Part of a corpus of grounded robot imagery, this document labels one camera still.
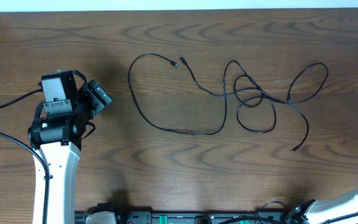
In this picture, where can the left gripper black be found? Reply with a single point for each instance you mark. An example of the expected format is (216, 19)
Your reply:
(99, 101)

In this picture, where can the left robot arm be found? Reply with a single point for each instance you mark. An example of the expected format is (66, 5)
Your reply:
(55, 136)

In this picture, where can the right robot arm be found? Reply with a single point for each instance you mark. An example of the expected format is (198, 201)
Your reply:
(342, 209)

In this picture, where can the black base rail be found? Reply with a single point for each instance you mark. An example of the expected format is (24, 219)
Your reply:
(109, 213)

